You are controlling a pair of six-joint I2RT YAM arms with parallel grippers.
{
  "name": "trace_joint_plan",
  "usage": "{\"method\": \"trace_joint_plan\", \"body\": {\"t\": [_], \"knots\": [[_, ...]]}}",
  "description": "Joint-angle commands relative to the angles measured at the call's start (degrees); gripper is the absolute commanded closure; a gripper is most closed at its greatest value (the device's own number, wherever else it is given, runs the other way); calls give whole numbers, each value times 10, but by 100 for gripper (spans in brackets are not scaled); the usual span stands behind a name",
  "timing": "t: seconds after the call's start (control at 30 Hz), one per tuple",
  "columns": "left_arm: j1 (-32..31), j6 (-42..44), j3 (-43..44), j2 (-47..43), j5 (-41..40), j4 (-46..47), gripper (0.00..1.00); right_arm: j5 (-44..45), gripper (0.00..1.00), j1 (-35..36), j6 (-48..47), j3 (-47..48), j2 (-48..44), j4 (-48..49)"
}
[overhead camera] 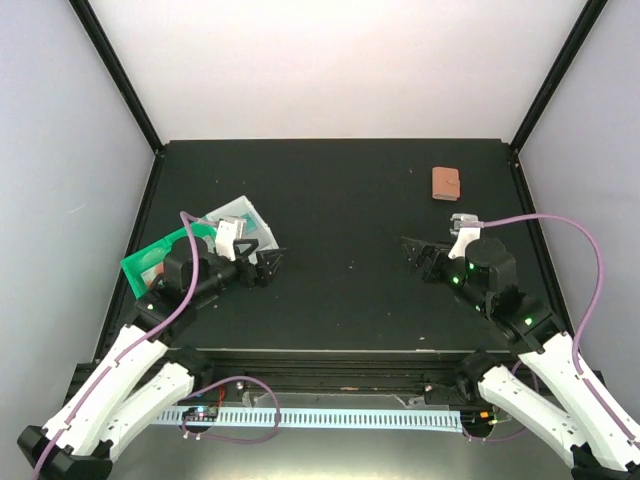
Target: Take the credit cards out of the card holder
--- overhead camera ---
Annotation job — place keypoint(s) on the red circle card in bin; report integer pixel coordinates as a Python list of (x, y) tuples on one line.
[(149, 275)]

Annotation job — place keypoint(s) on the white slotted cable duct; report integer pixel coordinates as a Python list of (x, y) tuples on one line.
[(306, 418)]

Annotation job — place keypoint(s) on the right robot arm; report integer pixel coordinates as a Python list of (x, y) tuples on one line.
[(583, 425)]

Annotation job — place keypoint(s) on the small circuit board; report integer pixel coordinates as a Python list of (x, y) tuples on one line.
[(200, 414)]

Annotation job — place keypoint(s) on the right black frame post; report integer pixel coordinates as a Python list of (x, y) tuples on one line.
[(581, 29)]

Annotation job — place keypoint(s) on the green plastic bin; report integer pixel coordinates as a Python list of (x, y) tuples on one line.
[(136, 263)]

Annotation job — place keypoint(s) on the teal card in bin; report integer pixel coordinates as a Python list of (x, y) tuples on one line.
[(249, 223)]

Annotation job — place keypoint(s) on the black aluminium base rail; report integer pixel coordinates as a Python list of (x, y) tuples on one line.
[(404, 373)]

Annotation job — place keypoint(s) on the black frame post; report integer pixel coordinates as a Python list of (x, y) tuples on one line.
[(581, 29), (99, 39)]

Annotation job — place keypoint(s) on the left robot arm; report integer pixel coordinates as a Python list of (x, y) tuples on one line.
[(141, 375)]

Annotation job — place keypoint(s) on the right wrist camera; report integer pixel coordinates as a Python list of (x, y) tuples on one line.
[(466, 228)]

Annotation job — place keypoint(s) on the white plastic bin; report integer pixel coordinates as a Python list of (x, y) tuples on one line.
[(237, 208)]

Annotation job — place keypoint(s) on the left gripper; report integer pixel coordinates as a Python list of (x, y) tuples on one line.
[(251, 279)]

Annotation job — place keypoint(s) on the left black frame post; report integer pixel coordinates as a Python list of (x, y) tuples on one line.
[(99, 39)]

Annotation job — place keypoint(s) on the pink leather card holder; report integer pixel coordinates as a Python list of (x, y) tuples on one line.
[(445, 184)]

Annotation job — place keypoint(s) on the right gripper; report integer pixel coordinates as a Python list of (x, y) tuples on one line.
[(436, 256)]

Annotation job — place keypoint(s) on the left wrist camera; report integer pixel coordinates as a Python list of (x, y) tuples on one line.
[(229, 230)]

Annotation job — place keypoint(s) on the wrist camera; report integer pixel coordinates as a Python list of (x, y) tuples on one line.
[(229, 230), (466, 228)]

